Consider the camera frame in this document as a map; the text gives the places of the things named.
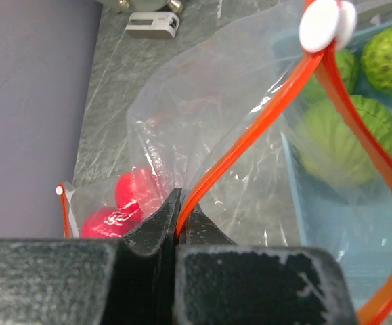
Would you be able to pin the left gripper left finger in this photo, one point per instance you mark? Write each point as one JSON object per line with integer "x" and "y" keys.
{"x": 128, "y": 280}

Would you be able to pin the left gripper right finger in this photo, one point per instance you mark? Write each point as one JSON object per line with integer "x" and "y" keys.
{"x": 220, "y": 282}

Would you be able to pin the small red apple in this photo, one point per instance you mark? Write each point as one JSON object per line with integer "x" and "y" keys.
{"x": 111, "y": 222}

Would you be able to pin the clear zip bag orange zipper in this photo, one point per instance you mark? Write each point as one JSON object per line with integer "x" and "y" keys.
{"x": 79, "y": 203}

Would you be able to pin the green cabbage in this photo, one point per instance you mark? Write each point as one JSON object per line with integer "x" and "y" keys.
{"x": 328, "y": 149}

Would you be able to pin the dark red apple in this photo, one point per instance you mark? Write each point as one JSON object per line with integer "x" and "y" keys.
{"x": 137, "y": 193}

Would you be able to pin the light blue plastic basket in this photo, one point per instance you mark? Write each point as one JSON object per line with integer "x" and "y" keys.
{"x": 354, "y": 224}

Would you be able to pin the small green fruit back left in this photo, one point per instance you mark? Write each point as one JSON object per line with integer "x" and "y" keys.
{"x": 349, "y": 69}

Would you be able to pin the green custard apple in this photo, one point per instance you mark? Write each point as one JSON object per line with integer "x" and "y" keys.
{"x": 377, "y": 61}

